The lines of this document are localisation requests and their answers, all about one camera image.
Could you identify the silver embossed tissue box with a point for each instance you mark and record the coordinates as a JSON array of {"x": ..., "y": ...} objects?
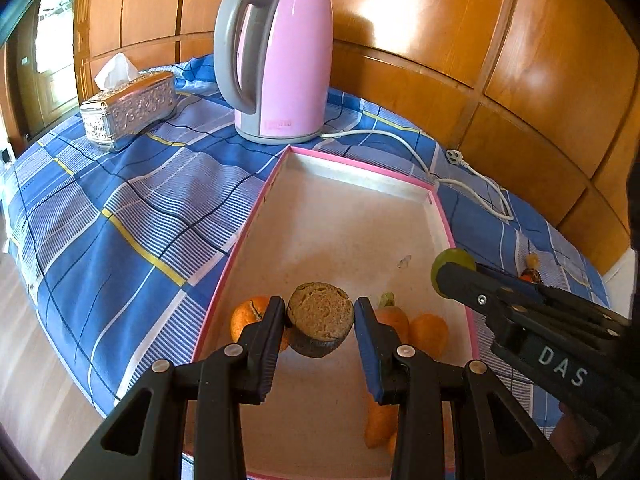
[{"x": 130, "y": 110}]

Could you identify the dark halved brown-faced piece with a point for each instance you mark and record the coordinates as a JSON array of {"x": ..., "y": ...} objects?
[{"x": 320, "y": 317}]

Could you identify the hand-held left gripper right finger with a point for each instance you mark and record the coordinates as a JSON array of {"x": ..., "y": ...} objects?
[{"x": 370, "y": 355}]

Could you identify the pink electric kettle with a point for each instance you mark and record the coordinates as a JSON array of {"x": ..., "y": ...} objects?
[{"x": 295, "y": 60}]

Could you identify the wooden panelled wardrobe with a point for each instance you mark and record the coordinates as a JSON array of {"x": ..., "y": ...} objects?
[{"x": 425, "y": 20}]

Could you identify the carrot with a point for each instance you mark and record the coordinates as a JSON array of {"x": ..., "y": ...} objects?
[{"x": 392, "y": 317}]

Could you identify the white tissue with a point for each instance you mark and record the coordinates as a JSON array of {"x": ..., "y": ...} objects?
[{"x": 117, "y": 72}]

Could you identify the green tomato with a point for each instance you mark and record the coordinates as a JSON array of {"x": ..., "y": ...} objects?
[{"x": 460, "y": 259}]

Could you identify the red tomato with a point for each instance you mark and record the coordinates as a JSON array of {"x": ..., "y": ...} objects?
[{"x": 526, "y": 275}]

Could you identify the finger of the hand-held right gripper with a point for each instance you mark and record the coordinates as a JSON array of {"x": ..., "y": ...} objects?
[
  {"x": 470, "y": 287},
  {"x": 510, "y": 278}
]

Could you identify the small yellow-green fruit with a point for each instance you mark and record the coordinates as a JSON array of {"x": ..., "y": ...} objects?
[{"x": 531, "y": 260}]

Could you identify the pink-edged white tray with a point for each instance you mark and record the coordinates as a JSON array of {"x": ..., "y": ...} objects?
[{"x": 340, "y": 230}]

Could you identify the blue plaid blanket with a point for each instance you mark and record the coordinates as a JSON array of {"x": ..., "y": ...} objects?
[{"x": 125, "y": 210}]

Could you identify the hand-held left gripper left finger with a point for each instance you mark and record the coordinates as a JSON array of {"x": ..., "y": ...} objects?
[{"x": 262, "y": 345}]

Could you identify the wooden glazed door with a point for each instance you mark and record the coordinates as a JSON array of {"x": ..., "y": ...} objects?
[{"x": 50, "y": 90}]

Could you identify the person's right hand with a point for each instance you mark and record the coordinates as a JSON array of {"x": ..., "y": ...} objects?
[{"x": 575, "y": 430}]

